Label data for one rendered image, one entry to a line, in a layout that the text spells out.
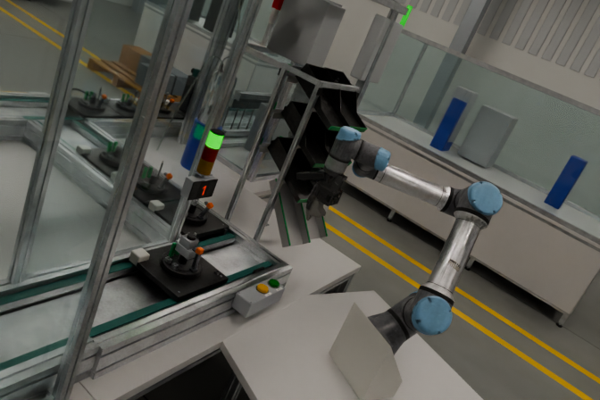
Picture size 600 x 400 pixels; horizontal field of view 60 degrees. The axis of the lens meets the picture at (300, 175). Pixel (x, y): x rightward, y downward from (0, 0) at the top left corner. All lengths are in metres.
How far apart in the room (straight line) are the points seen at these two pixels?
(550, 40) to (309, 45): 7.61
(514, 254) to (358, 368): 4.06
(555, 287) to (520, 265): 0.37
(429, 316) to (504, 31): 9.01
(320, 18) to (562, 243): 3.54
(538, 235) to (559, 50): 5.19
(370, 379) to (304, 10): 2.06
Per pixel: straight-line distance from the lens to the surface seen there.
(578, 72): 10.14
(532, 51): 10.25
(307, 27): 3.04
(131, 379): 1.53
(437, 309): 1.69
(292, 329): 1.92
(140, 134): 1.03
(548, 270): 5.68
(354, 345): 1.79
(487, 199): 1.79
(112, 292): 1.70
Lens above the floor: 1.92
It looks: 18 degrees down
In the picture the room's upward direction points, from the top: 23 degrees clockwise
